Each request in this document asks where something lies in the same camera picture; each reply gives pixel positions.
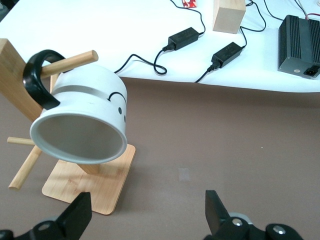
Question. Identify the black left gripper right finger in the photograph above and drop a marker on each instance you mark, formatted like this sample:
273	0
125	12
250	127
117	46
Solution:
225	225

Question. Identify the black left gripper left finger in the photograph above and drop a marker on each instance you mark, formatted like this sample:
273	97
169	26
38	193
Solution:
62	222

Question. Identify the wooden mug stand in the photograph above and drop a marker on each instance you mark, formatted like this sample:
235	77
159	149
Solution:
82	185

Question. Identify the small clear tape patch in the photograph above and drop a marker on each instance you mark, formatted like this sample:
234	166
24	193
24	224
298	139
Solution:
183	174

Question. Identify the black power adapter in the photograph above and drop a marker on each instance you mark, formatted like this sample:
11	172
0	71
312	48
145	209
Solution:
226	54
183	38

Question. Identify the black ribbed power supply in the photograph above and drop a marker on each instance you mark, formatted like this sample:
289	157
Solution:
300	47

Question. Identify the light wooden block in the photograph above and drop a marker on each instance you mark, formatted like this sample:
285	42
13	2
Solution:
228	17

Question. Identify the red patterned packet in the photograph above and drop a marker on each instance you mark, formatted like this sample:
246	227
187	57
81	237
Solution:
189	3

